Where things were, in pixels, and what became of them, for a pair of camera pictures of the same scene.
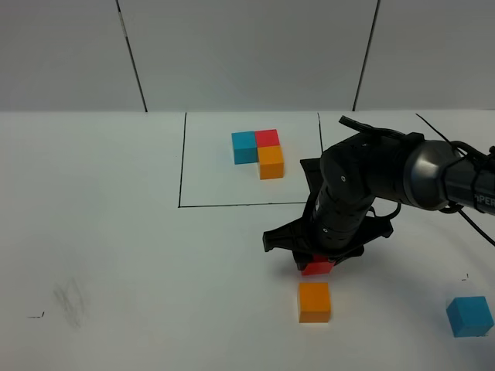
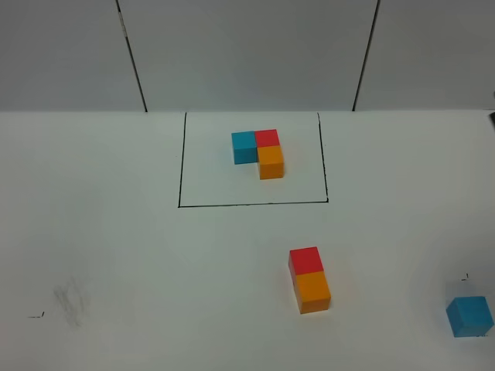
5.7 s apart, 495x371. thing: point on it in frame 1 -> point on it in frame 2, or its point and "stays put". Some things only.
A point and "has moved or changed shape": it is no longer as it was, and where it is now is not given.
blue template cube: [244, 148] stays put
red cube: [320, 266] has moved or changed shape
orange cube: [314, 302] has moved or changed shape
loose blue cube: [469, 316] stays put
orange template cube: [271, 163] stays put
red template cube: [267, 137] stays put
